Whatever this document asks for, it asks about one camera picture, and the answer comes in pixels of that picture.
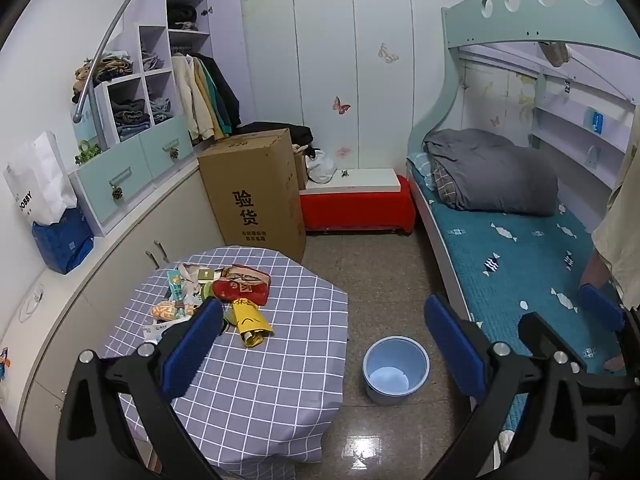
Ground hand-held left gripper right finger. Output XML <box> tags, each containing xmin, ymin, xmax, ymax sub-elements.
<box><xmin>424</xmin><ymin>293</ymin><xmax>623</xmax><ymax>480</ymax></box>

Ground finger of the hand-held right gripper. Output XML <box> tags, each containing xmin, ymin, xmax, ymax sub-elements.
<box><xmin>518</xmin><ymin>312</ymin><xmax>640</xmax><ymax>396</ymax></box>
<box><xmin>578</xmin><ymin>284</ymin><xmax>640</xmax><ymax>341</ymax></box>

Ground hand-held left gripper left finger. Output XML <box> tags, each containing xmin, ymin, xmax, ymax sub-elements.
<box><xmin>55</xmin><ymin>298</ymin><xmax>225</xmax><ymax>480</ymax></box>

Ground orange snack packet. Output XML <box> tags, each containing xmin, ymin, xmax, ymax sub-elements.
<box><xmin>151</xmin><ymin>300</ymin><xmax>193</xmax><ymax>322</ymax></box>

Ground yellow packet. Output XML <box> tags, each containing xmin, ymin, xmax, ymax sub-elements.
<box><xmin>227</xmin><ymin>299</ymin><xmax>275</xmax><ymax>348</ymax></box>

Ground blue plastic bucket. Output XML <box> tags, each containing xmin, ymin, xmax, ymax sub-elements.
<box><xmin>362</xmin><ymin>336</ymin><xmax>431</xmax><ymax>407</ymax></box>

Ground red snack bag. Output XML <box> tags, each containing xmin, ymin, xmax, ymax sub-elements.
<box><xmin>212</xmin><ymin>264</ymin><xmax>272</xmax><ymax>307</ymax></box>

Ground bed with teal cover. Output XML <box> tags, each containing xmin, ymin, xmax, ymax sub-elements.
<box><xmin>406</xmin><ymin>160</ymin><xmax>626</xmax><ymax>441</ymax></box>

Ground table with checkered cloth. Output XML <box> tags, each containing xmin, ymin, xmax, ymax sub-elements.
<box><xmin>102</xmin><ymin>246</ymin><xmax>349</xmax><ymax>476</ymax></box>

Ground beige shirt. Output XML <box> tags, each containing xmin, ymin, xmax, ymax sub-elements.
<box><xmin>591</xmin><ymin>105</ymin><xmax>640</xmax><ymax>311</ymax></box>

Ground cream low cabinet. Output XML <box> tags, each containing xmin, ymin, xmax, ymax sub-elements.
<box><xmin>0</xmin><ymin>160</ymin><xmax>226</xmax><ymax>461</ymax></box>

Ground large cardboard box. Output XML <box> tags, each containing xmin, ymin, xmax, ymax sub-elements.
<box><xmin>197</xmin><ymin>128</ymin><xmax>307</xmax><ymax>263</ymax></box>

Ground grey quilt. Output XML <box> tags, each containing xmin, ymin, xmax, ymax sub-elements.
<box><xmin>424</xmin><ymin>128</ymin><xmax>559</xmax><ymax>217</ymax></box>

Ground red covered bench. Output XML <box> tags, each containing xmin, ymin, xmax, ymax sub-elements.
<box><xmin>299</xmin><ymin>175</ymin><xmax>417</xmax><ymax>235</ymax></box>

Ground light green drawer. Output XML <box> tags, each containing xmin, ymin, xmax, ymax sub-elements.
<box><xmin>75</xmin><ymin>142</ymin><xmax>155</xmax><ymax>235</ymax></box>
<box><xmin>140</xmin><ymin>122</ymin><xmax>195</xmax><ymax>181</ymax></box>

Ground lilac bedside shelf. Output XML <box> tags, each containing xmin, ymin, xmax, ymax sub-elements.
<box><xmin>530</xmin><ymin>72</ymin><xmax>640</xmax><ymax>191</ymax></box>

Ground teal plaid pillow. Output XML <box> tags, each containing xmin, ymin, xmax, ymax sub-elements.
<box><xmin>406</xmin><ymin>152</ymin><xmax>435</xmax><ymax>192</ymax></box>

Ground white board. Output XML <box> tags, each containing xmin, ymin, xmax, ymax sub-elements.
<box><xmin>300</xmin><ymin>167</ymin><xmax>405</xmax><ymax>193</ymax></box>

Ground small green plant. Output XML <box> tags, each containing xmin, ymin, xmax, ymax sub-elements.
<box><xmin>75</xmin><ymin>142</ymin><xmax>101</xmax><ymax>166</ymax></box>

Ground white plastic bag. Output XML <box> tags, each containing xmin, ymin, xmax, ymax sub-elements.
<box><xmin>305</xmin><ymin>150</ymin><xmax>337</xmax><ymax>185</ymax></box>

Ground white paper bag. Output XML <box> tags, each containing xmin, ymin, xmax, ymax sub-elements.
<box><xmin>2</xmin><ymin>131</ymin><xmax>78</xmax><ymax>226</ymax></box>

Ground yellow hanging garment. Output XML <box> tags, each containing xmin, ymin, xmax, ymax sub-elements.
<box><xmin>192</xmin><ymin>57</ymin><xmax>227</xmax><ymax>138</ymax></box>

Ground black clothes pile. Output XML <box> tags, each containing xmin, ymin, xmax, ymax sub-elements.
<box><xmin>235</xmin><ymin>121</ymin><xmax>315</xmax><ymax>158</ymax></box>

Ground folded blue jeans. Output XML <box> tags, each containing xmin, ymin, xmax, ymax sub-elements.
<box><xmin>149</xmin><ymin>97</ymin><xmax>173</xmax><ymax>123</ymax></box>

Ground folded dark grey clothes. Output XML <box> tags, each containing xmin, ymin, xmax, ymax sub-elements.
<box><xmin>110</xmin><ymin>99</ymin><xmax>151</xmax><ymax>128</ymax></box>

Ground beige hanging cloth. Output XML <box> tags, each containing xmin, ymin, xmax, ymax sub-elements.
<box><xmin>537</xmin><ymin>40</ymin><xmax>571</xmax><ymax>68</ymax></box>

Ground teal hanging garment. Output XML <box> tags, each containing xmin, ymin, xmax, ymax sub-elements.
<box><xmin>202</xmin><ymin>57</ymin><xmax>233</xmax><ymax>131</ymax></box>

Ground curved metal handrail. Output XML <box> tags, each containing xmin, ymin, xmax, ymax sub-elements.
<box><xmin>72</xmin><ymin>0</ymin><xmax>211</xmax><ymax>123</ymax></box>

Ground black hanging jacket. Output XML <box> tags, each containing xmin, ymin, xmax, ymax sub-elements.
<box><xmin>192</xmin><ymin>52</ymin><xmax>242</xmax><ymax>133</ymax></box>

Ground brown camouflage clothes pile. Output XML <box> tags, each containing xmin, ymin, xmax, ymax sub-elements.
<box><xmin>72</xmin><ymin>51</ymin><xmax>133</xmax><ymax>103</ymax></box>

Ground white wardrobe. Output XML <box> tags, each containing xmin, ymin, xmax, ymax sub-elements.
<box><xmin>240</xmin><ymin>0</ymin><xmax>468</xmax><ymax>196</ymax></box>

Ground stepped lilac shelf cabinet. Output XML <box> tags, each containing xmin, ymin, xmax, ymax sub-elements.
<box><xmin>70</xmin><ymin>0</ymin><xmax>216</xmax><ymax>236</ymax></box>

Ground folded black clothes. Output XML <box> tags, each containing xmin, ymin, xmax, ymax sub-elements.
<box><xmin>167</xmin><ymin>5</ymin><xmax>198</xmax><ymax>31</ymax></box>

